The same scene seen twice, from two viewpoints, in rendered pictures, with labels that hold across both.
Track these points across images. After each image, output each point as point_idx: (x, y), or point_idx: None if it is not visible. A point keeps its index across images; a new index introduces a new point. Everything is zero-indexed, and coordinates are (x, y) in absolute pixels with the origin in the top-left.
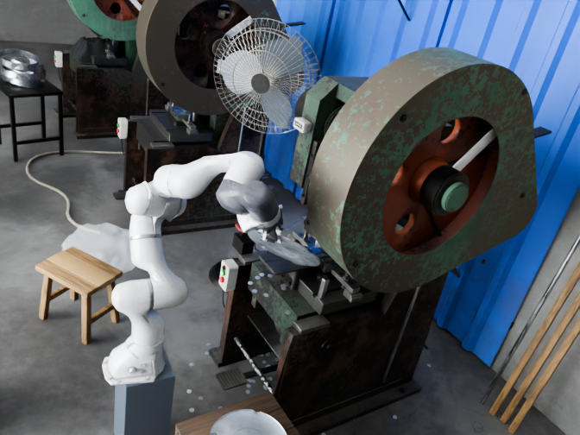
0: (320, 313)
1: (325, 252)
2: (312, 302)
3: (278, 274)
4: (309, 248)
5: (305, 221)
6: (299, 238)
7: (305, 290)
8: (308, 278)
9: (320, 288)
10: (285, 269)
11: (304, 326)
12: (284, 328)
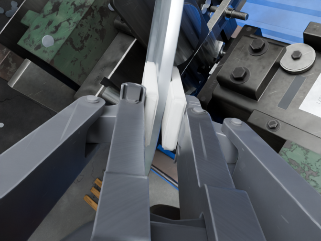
0: (75, 98)
1: (202, 66)
2: (94, 77)
3: (114, 8)
4: (205, 37)
5: (259, 47)
6: (226, 0)
7: (115, 57)
8: (144, 52)
9: (116, 98)
10: (133, 19)
11: (27, 86)
12: (39, 23)
